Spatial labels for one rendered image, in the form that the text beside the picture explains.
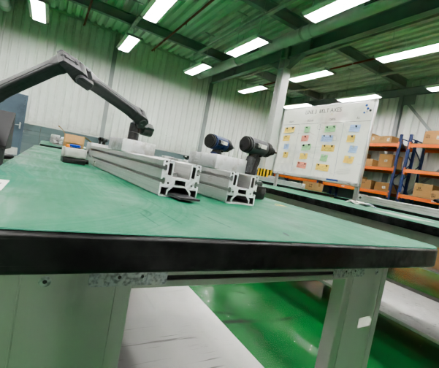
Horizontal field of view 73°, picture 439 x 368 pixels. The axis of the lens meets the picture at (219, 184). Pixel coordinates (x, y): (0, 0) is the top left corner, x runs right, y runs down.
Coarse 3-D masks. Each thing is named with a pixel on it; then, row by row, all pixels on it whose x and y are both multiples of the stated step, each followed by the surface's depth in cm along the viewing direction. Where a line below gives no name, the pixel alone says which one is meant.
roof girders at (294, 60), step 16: (416, 0) 596; (432, 0) 570; (368, 16) 679; (384, 16) 653; (400, 16) 621; (416, 16) 591; (336, 32) 763; (352, 32) 720; (368, 32) 682; (304, 48) 856; (320, 48) 805; (256, 64) 1053; (272, 64) 973
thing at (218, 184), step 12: (204, 168) 89; (204, 180) 88; (216, 180) 83; (228, 180) 78; (240, 180) 86; (252, 180) 83; (204, 192) 87; (216, 192) 82; (228, 192) 79; (240, 192) 84; (252, 192) 83; (252, 204) 84
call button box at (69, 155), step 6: (66, 150) 113; (72, 150) 114; (78, 150) 115; (84, 150) 116; (66, 156) 113; (72, 156) 114; (78, 156) 116; (84, 156) 117; (66, 162) 114; (72, 162) 115; (78, 162) 116; (84, 162) 117
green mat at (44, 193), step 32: (32, 160) 98; (0, 192) 41; (32, 192) 45; (64, 192) 50; (96, 192) 56; (128, 192) 64; (0, 224) 27; (32, 224) 29; (64, 224) 31; (96, 224) 33; (128, 224) 36; (160, 224) 39; (192, 224) 43; (224, 224) 48; (256, 224) 54; (288, 224) 61; (320, 224) 71; (352, 224) 84
